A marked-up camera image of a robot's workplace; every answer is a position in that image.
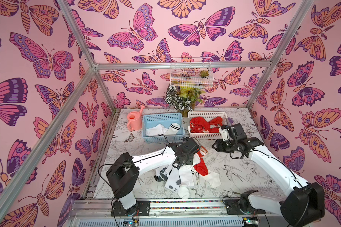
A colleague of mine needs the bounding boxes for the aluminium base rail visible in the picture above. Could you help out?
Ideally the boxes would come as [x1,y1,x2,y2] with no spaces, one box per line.
[65,197,289,227]

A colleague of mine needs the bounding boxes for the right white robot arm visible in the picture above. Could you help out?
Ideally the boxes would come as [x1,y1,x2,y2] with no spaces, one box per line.
[212,124,325,227]

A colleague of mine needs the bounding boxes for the light blue plastic basket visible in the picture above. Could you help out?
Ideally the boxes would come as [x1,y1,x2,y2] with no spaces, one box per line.
[142,113,185,143]

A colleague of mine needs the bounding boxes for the white sock chevron pattern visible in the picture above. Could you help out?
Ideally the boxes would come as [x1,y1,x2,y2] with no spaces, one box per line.
[155,165,181,193]

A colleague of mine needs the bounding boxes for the white sock black stripes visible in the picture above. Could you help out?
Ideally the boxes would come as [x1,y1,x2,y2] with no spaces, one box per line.
[164,123,180,135]

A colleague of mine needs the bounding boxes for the white wire wall basket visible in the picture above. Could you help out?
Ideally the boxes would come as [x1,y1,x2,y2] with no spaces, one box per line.
[169,61,214,89]

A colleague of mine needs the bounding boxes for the plain white sock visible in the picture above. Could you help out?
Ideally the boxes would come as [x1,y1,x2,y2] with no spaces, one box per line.
[178,158,222,199]

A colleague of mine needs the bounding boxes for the potted green leafy plant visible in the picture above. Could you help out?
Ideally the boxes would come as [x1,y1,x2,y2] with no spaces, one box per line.
[165,84,205,117]

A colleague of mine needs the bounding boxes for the pink watering can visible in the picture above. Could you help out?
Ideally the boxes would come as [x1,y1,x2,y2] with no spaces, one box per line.
[127,105,145,131]

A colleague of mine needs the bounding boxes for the red santa face sock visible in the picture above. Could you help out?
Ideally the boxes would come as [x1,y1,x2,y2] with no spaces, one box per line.
[209,116,223,128]

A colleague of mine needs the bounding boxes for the pink purple garden trowel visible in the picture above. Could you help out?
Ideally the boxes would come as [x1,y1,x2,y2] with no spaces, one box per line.
[227,117,234,125]

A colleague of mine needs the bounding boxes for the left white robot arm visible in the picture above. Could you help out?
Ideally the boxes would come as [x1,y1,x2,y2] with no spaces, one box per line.
[106,138,200,212]

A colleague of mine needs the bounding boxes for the white plastic basket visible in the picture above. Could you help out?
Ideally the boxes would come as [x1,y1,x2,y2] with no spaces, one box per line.
[188,111,228,140]

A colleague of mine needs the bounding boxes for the small succulent in basket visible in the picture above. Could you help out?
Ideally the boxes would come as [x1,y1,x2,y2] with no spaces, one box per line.
[199,70,209,77]

